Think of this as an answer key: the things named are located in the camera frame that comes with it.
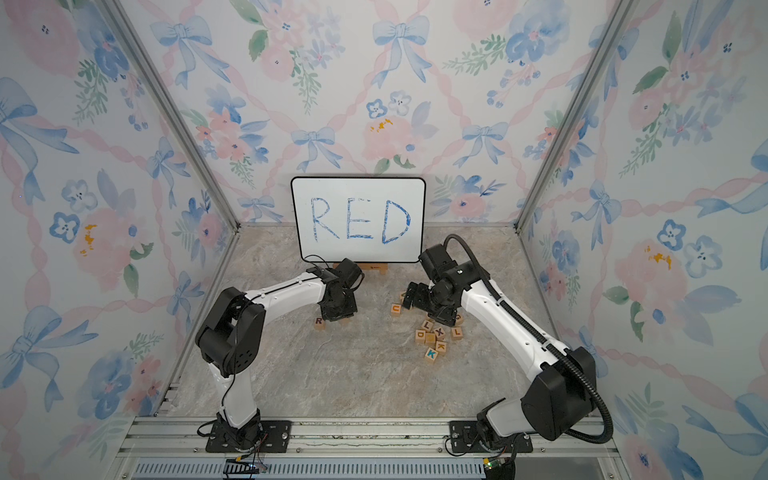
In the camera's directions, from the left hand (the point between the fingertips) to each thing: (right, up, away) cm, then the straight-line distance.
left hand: (352, 312), depth 94 cm
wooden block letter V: (+16, +5, +4) cm, 17 cm away
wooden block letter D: (+21, -6, -5) cm, 22 cm away
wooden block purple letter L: (+23, -3, -3) cm, 23 cm away
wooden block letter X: (+26, -5, -4) cm, 27 cm away
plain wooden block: (+24, -7, -6) cm, 25 cm away
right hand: (+19, +4, -14) cm, 24 cm away
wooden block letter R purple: (-10, -3, -3) cm, 11 cm away
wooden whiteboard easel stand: (+6, +14, +7) cm, 17 cm away
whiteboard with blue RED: (+6, +29, +1) cm, 30 cm away
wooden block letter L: (+32, -5, -4) cm, 33 cm away
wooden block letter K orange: (+26, -8, -8) cm, 29 cm away
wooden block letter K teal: (+23, -10, -8) cm, 27 cm away
